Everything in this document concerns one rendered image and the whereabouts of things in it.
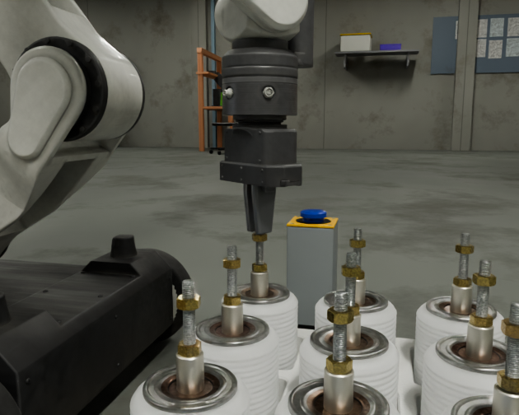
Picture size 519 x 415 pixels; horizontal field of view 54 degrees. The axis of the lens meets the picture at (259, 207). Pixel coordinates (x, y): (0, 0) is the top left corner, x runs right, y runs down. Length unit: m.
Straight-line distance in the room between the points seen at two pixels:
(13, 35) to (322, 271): 0.55
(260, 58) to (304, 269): 0.34
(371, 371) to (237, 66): 0.34
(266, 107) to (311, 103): 9.26
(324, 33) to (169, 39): 3.04
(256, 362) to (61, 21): 0.53
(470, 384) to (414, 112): 9.32
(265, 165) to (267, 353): 0.20
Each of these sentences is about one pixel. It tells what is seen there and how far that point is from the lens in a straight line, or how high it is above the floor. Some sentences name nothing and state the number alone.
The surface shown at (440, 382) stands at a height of 0.24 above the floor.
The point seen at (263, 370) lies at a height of 0.23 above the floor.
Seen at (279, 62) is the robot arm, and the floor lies 0.53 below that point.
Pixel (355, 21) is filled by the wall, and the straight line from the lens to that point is 9.91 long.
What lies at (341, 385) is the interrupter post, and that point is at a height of 0.27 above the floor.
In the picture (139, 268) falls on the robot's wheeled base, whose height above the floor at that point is 0.20.
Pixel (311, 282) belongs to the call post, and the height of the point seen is 0.23.
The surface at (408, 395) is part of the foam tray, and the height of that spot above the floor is 0.18.
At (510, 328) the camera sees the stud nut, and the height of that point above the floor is 0.33.
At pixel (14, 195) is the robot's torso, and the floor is 0.36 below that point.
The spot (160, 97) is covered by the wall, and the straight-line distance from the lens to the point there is 10.68.
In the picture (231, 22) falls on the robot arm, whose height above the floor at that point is 0.57.
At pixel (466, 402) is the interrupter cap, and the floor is 0.25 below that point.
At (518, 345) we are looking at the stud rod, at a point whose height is 0.31.
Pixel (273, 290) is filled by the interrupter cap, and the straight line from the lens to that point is 0.66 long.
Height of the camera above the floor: 0.46
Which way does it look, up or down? 9 degrees down
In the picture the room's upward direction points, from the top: straight up
